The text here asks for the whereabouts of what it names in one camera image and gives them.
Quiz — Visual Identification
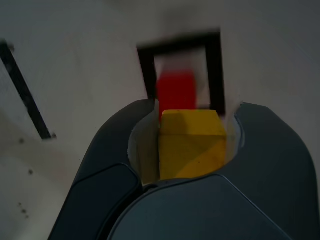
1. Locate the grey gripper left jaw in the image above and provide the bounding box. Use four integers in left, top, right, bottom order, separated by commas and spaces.
48, 99, 161, 240

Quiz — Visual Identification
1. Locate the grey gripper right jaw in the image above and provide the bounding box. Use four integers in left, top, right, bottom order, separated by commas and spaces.
108, 101, 320, 240

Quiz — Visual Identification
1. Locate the yellow cube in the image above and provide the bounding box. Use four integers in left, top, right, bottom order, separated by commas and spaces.
157, 109, 228, 180

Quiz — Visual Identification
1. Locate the red cube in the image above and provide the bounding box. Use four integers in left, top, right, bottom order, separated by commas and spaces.
154, 67, 199, 123

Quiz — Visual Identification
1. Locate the black tape square outline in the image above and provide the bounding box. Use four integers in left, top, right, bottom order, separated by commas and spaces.
136, 26, 227, 118

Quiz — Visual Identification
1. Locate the black tape strip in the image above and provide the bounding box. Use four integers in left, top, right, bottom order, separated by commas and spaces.
0, 41, 57, 141

